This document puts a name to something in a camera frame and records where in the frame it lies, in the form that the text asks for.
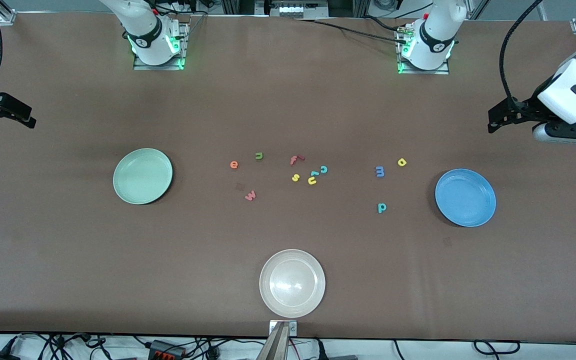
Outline brown table cover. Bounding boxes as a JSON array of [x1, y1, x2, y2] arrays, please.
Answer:
[[0, 12, 576, 344]]

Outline looped black floor cable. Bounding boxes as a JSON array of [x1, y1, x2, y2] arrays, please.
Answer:
[[473, 340, 521, 356]]

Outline blue plate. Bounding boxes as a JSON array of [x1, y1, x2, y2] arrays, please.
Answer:
[[435, 168, 497, 228]]

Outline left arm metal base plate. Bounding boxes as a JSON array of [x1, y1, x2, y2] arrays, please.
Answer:
[[396, 22, 450, 76]]

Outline aluminium camera post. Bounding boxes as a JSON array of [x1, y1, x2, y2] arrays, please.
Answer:
[[257, 321, 291, 360]]

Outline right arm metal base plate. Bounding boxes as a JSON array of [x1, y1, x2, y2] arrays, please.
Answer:
[[133, 22, 190, 71]]

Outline tangled black cable bundle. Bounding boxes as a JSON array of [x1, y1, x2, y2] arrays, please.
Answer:
[[13, 332, 114, 360]]

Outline white power strip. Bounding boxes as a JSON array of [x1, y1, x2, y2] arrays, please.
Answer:
[[268, 0, 329, 19]]

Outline black orange power block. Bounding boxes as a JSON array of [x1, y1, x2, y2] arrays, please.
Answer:
[[148, 340, 187, 360]]

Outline long black table cable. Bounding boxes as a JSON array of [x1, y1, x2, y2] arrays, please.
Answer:
[[293, 17, 410, 44]]

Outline metal post bracket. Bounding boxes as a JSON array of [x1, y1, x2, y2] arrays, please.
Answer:
[[269, 320, 298, 337]]

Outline beige plate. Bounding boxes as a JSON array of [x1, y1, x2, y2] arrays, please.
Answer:
[[259, 249, 326, 319]]

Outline light green plate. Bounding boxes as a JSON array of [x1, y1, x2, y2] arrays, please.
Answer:
[[113, 148, 174, 205]]

